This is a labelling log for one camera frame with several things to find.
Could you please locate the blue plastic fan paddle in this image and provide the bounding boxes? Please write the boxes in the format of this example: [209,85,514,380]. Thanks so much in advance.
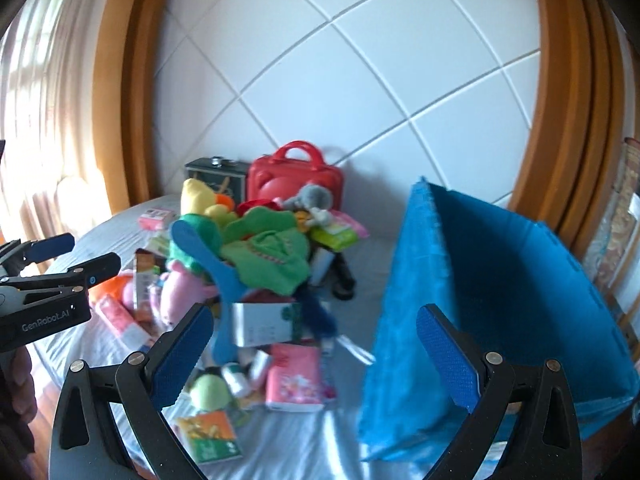
[170,220,248,365]

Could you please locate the red toy suitcase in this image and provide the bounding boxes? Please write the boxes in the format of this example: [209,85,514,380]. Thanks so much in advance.
[246,140,344,209]

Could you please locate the orange pink plush toy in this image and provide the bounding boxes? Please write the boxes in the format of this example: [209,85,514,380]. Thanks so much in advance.
[89,270,134,311]

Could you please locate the large pink tissue pack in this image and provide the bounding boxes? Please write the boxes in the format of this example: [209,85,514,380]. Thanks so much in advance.
[96,294,154,352]

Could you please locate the beige curtain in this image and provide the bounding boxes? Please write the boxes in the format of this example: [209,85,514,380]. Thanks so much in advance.
[1,0,111,240]

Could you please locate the black gift box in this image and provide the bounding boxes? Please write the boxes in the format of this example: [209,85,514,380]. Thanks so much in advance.
[184,156,250,204]

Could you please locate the orange green medicine box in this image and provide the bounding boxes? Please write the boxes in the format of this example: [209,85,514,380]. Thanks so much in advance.
[175,411,243,466]

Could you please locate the pink tissue pack far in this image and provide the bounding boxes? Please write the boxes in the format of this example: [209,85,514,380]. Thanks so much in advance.
[138,207,177,232]

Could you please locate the green wet wipes pack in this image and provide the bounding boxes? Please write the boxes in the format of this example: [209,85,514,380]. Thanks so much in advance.
[308,210,369,252]

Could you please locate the green round plush ball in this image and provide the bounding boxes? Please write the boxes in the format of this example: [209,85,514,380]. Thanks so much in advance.
[189,374,232,413]

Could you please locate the orange tall carton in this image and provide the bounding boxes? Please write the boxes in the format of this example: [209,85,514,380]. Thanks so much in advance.
[134,249,162,323]

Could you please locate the wooden door frame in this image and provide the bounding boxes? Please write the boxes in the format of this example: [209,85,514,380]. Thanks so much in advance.
[91,0,166,214]

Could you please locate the white teal product box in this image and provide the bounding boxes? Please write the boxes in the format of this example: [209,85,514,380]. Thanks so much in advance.
[231,302,303,348]

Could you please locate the grey elephant plush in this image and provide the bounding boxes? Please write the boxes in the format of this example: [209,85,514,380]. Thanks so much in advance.
[281,183,333,228]

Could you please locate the blue plastic storage crate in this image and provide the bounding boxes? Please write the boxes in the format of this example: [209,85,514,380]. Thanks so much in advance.
[358,181,639,464]

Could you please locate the pink flowered tissue pack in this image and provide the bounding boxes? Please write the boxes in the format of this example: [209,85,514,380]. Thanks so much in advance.
[265,344,336,413]

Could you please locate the striped light bed sheet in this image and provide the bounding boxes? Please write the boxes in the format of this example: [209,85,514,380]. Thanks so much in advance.
[35,195,430,479]

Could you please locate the green yellow plush dinosaur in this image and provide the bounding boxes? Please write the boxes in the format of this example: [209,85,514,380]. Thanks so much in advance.
[169,178,310,296]

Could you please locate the rolled patterned carpet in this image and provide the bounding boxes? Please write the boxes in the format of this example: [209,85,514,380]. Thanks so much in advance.
[582,138,639,361]

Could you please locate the person left hand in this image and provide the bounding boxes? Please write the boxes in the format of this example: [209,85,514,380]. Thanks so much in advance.
[1,347,38,467]

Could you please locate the pink pig plush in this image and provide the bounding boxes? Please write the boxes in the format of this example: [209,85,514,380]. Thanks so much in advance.
[160,260,218,327]

